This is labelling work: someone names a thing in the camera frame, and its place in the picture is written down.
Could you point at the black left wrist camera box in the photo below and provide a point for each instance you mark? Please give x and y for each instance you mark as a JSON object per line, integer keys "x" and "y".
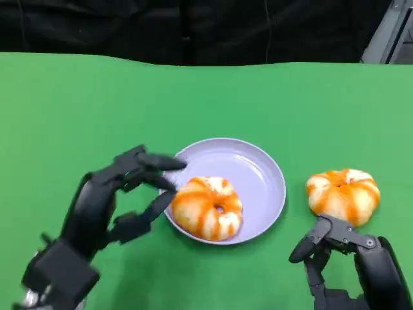
{"x": 59, "y": 274}

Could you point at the lilac plate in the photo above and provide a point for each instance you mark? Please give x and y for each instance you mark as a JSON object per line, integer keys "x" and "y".
{"x": 245, "y": 168}

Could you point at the black backdrop curtain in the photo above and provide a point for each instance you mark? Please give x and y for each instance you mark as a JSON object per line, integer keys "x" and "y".
{"x": 180, "y": 29}

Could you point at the green cloth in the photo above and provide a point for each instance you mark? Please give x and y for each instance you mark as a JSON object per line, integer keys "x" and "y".
{"x": 96, "y": 113}

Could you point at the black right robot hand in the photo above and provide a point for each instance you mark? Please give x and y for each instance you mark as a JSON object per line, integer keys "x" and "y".
{"x": 377, "y": 271}

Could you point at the grey metal frame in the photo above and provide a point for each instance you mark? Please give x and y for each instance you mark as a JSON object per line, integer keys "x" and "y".
{"x": 392, "y": 35}

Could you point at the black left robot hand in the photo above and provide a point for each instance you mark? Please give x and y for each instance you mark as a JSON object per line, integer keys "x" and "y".
{"x": 90, "y": 210}

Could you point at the orange and white bread roll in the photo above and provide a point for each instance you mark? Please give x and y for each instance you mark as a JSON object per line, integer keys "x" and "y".
{"x": 207, "y": 208}
{"x": 343, "y": 193}

